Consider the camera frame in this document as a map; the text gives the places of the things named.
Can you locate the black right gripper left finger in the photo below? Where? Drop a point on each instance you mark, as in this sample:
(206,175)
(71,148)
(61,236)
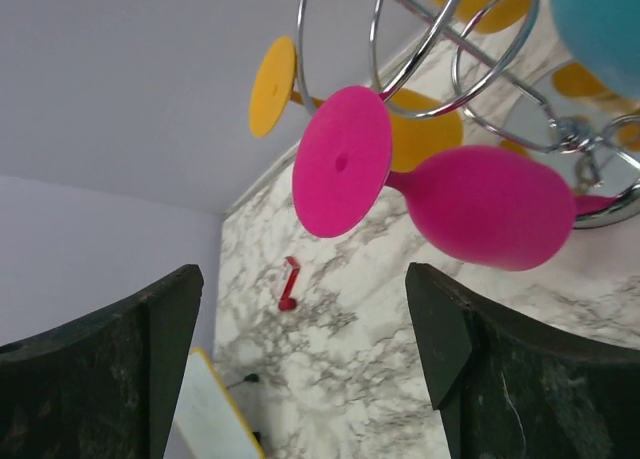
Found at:
(104,385)

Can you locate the small yellow-framed whiteboard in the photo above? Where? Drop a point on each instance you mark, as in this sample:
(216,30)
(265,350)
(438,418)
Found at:
(208,418)

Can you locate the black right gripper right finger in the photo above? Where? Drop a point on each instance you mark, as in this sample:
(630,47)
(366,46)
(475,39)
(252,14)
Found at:
(509,386)

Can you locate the red marker pen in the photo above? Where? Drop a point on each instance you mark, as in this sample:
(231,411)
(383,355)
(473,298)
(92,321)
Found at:
(287,302)

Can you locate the pink wine glass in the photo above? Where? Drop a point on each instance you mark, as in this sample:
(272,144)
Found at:
(477,203)

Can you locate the chrome wine glass rack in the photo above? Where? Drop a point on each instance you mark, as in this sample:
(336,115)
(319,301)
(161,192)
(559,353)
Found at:
(473,71)

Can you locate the black whiteboard clip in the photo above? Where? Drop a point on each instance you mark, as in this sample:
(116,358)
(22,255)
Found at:
(251,378)

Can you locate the yellow wine glass front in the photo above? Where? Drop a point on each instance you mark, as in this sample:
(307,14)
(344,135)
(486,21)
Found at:
(414,140)

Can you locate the blue wine glass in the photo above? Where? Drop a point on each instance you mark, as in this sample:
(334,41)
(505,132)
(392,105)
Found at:
(602,35)

